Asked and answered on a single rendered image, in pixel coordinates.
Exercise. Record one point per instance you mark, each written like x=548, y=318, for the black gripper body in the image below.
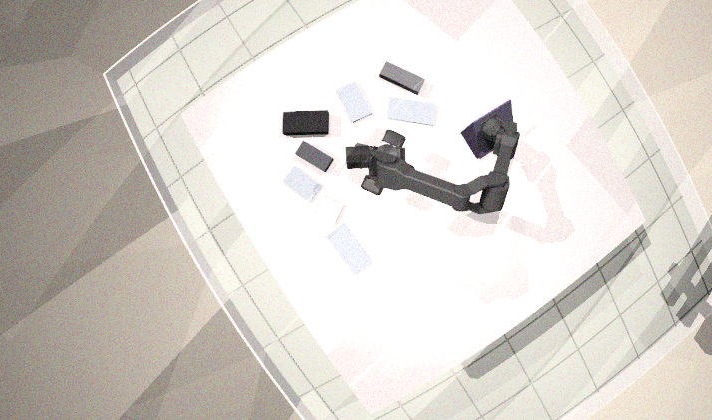
x=394, y=139

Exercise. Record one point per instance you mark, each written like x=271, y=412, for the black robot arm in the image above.
x=387, y=166

